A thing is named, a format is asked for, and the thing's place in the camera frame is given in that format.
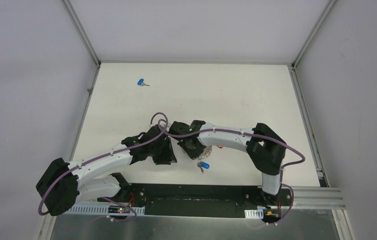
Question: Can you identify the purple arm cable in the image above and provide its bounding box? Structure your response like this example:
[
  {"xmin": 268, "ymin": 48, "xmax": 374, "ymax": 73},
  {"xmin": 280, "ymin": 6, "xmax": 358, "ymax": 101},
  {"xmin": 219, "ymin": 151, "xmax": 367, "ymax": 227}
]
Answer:
[
  {"xmin": 38, "ymin": 111, "xmax": 170, "ymax": 217},
  {"xmin": 161, "ymin": 127, "xmax": 306, "ymax": 226}
]

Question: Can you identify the blue key tag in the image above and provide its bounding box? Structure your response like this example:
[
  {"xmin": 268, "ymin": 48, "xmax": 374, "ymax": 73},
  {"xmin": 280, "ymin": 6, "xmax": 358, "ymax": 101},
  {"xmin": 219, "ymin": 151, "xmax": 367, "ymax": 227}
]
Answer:
[{"xmin": 197, "ymin": 161, "xmax": 210, "ymax": 174}]

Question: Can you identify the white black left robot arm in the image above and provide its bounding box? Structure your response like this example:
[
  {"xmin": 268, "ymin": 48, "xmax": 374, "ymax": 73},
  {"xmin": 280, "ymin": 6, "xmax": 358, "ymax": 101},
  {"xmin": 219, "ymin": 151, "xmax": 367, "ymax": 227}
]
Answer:
[{"xmin": 36, "ymin": 125, "xmax": 177, "ymax": 216}]

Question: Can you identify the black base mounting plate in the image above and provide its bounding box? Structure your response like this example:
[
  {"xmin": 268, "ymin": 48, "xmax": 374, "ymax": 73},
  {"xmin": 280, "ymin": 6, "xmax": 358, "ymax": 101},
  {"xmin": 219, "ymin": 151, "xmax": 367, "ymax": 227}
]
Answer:
[{"xmin": 97, "ymin": 183, "xmax": 294, "ymax": 220}]

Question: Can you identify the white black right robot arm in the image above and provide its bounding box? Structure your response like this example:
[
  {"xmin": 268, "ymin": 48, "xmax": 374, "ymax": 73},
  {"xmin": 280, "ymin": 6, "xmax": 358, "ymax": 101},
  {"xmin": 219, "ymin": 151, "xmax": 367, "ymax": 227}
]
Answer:
[{"xmin": 167, "ymin": 120, "xmax": 286, "ymax": 205}]

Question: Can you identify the metal disc with keyrings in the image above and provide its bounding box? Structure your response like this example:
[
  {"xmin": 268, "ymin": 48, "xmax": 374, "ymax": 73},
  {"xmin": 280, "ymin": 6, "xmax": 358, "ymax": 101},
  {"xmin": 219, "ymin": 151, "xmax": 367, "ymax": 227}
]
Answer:
[{"xmin": 182, "ymin": 146, "xmax": 212, "ymax": 161}]

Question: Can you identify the blue capped key far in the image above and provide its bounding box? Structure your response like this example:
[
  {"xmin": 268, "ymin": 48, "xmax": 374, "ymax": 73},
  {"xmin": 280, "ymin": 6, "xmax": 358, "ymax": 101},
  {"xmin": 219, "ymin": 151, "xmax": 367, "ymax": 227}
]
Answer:
[{"xmin": 137, "ymin": 78, "xmax": 149, "ymax": 87}]

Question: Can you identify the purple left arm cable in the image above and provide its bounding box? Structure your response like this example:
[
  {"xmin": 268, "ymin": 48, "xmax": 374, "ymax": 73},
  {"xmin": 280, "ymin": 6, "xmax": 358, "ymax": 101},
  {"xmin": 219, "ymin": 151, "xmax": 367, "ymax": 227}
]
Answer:
[{"xmin": 38, "ymin": 111, "xmax": 170, "ymax": 217}]

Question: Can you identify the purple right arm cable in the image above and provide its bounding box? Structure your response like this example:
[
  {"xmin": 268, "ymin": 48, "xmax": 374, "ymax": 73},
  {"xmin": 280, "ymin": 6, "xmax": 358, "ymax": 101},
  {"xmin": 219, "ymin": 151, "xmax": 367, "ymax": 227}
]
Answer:
[{"xmin": 161, "ymin": 127, "xmax": 306, "ymax": 226}]

